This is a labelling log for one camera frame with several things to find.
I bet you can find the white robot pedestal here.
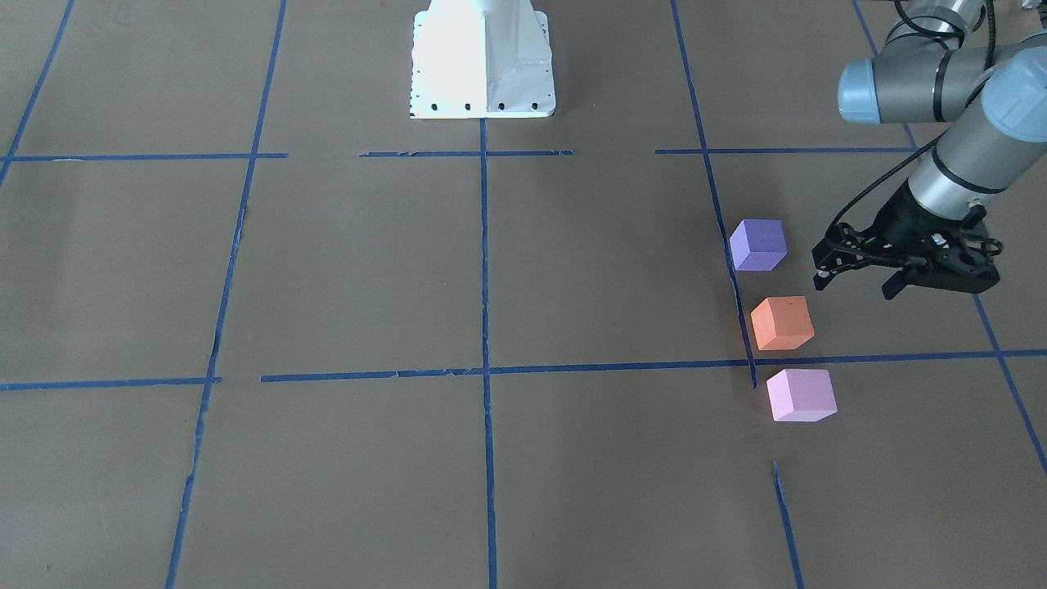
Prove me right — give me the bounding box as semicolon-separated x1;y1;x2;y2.
409;1;557;119

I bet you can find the orange foam block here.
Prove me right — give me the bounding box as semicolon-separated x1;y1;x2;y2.
749;297;816;352

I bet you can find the purple foam block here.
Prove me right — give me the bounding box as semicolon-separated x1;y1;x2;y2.
728;218;789;272

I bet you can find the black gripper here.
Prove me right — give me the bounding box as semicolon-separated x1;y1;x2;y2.
811;182;1000;299

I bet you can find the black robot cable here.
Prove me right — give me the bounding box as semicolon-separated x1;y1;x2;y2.
826;0;999;246

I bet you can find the brown paper table mat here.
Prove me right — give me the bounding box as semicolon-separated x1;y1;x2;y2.
2;1;1045;588

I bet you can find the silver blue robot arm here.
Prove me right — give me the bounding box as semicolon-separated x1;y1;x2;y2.
811;1;1046;299

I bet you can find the pink foam block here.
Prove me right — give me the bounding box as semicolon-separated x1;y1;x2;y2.
766;369;838;422

